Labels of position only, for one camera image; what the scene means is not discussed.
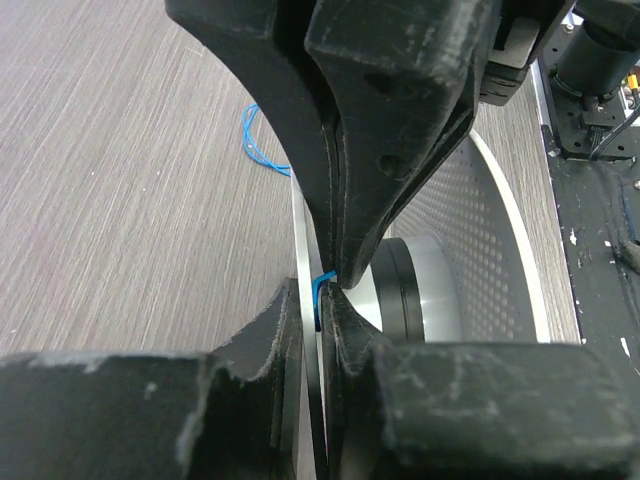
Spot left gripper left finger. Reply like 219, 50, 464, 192
1, 278, 302, 479

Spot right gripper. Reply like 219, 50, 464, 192
305, 0, 574, 288

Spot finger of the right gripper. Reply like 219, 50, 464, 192
165, 0, 340, 271

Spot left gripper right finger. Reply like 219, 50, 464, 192
320, 285, 639, 479

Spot blue cable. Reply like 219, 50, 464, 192
241, 103, 339, 332

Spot white cable spool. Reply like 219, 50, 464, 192
292, 134, 550, 479

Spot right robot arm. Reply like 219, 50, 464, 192
165, 1, 639, 288

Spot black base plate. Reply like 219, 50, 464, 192
537, 24, 640, 401

